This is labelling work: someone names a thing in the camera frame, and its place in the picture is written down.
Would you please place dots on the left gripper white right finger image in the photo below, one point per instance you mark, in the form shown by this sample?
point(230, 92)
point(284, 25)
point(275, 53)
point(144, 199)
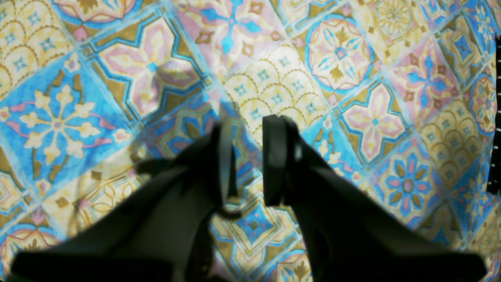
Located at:
point(348, 237)

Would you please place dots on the left gripper white left finger image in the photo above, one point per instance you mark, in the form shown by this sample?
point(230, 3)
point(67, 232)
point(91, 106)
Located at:
point(150, 235)

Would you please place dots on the navy white striped T-shirt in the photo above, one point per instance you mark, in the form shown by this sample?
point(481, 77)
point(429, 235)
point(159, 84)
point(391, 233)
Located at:
point(494, 178)

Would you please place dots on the patterned tile tablecloth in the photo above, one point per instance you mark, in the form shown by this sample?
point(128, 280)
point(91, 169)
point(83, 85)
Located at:
point(397, 96)

